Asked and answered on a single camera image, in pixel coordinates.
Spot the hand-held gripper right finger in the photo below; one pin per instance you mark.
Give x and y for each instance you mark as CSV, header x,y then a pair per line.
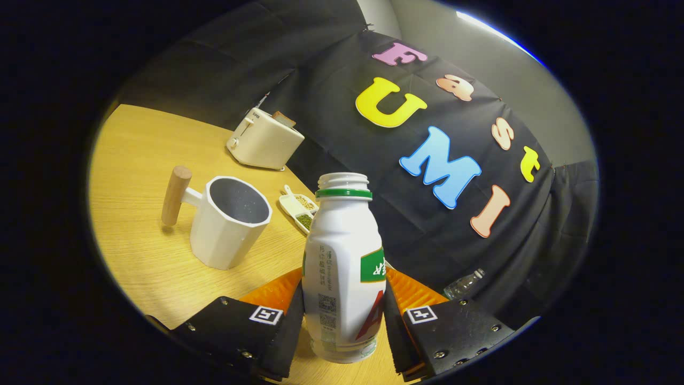
x,y
395,331

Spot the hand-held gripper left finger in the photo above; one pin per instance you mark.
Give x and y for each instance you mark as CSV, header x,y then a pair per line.
x,y
288,342

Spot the white juice bottle green label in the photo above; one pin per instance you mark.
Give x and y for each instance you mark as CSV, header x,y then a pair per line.
x,y
342,240

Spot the clear plastic water bottle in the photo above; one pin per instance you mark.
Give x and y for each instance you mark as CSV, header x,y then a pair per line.
x,y
462,284

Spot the white divided dish with beans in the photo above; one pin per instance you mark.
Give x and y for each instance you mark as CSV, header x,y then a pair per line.
x,y
297,206

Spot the cream toaster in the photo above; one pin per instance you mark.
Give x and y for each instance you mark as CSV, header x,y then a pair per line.
x,y
262,144

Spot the toast slice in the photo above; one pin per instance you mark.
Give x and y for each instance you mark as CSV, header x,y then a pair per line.
x,y
283,118

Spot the wooden table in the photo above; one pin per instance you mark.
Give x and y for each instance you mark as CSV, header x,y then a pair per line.
x,y
139,149

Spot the black backdrop cloth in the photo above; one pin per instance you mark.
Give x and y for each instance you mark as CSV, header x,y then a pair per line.
x,y
342,80

